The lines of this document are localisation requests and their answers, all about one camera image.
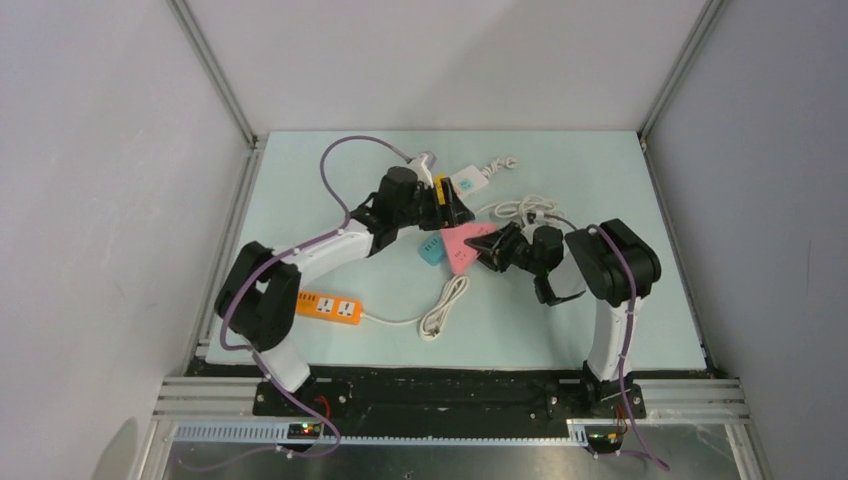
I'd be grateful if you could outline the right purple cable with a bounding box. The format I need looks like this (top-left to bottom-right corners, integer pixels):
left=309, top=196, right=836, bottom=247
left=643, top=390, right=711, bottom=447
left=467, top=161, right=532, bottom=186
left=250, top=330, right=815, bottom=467
left=529, top=211, right=670, bottom=472

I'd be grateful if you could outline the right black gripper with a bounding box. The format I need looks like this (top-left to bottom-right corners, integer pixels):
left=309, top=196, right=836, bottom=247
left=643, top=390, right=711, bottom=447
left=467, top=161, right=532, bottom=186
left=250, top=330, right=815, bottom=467
left=466, top=222, right=543, bottom=277

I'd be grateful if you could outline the orange power strip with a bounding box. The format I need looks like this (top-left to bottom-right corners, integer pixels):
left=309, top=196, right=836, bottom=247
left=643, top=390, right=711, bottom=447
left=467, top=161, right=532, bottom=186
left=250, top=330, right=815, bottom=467
left=295, top=291, right=363, bottom=325

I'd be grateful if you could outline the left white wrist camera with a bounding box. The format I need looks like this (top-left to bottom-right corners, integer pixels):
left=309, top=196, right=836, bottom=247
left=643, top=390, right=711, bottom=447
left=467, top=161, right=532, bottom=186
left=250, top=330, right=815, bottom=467
left=406, top=151, right=436, bottom=187

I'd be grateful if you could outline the right aluminium frame post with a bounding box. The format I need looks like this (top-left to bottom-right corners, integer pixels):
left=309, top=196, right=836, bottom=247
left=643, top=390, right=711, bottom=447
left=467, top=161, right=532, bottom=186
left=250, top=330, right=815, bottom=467
left=638, top=0, right=728, bottom=141

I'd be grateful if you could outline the white multicolour power strip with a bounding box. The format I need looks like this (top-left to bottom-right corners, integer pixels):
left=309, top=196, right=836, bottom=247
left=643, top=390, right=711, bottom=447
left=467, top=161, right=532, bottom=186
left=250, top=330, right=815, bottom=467
left=448, top=157, right=518, bottom=199

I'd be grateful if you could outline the pink triangular power socket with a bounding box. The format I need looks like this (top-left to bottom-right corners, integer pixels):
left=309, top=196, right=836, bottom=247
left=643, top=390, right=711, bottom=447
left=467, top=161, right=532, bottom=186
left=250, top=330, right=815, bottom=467
left=440, top=222, right=497, bottom=275

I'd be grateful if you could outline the right circuit board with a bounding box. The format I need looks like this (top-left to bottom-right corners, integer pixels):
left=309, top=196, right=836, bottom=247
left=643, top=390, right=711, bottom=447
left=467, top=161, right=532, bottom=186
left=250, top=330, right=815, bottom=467
left=586, top=431, right=623, bottom=456

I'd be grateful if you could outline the teal strip white cord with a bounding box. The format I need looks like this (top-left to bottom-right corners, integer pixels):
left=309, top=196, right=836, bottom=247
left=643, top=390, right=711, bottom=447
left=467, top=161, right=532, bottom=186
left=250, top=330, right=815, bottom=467
left=473, top=193, right=564, bottom=227

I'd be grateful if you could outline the left circuit board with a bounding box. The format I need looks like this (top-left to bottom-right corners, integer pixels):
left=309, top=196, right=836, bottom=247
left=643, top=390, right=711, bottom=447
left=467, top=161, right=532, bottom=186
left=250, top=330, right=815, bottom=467
left=285, top=422, right=323, bottom=441

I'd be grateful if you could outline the teal power strip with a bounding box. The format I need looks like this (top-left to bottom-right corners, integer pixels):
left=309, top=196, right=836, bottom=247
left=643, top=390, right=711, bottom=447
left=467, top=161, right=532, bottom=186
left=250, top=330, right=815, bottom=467
left=418, top=233, right=446, bottom=266

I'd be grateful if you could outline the orange strip white cord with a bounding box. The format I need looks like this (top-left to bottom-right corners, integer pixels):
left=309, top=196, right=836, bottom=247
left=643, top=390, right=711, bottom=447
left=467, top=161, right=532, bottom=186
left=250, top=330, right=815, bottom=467
left=360, top=271, right=470, bottom=342

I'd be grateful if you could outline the left aluminium frame post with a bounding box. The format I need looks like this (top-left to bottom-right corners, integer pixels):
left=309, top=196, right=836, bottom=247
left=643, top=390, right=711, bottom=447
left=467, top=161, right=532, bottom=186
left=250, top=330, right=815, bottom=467
left=166, top=0, right=258, bottom=148

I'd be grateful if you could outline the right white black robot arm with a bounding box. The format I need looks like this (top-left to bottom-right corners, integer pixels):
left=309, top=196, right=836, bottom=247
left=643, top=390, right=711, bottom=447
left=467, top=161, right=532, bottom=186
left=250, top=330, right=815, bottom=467
left=465, top=219, right=662, bottom=418

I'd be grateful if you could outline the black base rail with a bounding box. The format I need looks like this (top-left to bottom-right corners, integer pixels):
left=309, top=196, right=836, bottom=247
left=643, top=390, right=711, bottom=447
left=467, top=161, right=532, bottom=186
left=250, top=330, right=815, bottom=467
left=185, top=360, right=647, bottom=442

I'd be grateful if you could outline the light green table mat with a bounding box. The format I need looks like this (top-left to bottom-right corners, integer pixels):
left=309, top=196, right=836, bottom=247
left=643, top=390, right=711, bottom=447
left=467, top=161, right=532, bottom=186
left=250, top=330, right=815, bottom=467
left=240, top=131, right=706, bottom=370

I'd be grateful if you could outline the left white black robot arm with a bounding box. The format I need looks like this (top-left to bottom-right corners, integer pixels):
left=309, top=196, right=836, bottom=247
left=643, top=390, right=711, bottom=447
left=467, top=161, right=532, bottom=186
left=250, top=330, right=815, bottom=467
left=214, top=166, right=475, bottom=416

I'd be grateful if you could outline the circuit board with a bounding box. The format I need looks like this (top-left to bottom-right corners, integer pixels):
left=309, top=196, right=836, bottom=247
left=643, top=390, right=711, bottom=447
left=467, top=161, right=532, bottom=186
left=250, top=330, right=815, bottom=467
left=586, top=431, right=623, bottom=456
left=285, top=422, right=323, bottom=441

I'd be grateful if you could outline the aluminium frame post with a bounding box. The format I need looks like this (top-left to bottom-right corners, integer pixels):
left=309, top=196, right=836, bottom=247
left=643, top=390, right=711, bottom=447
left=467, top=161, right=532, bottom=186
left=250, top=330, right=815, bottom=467
left=166, top=0, right=258, bottom=148
left=638, top=0, right=728, bottom=141

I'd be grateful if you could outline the yellow cube socket adapter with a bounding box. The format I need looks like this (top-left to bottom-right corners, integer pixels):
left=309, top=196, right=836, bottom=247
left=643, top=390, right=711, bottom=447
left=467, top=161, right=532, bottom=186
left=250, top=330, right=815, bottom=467
left=434, top=175, right=447, bottom=205

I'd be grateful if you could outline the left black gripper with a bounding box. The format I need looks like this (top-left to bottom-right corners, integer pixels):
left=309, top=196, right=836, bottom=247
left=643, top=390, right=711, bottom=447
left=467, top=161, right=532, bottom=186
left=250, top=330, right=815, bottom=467
left=395, top=179, right=474, bottom=233

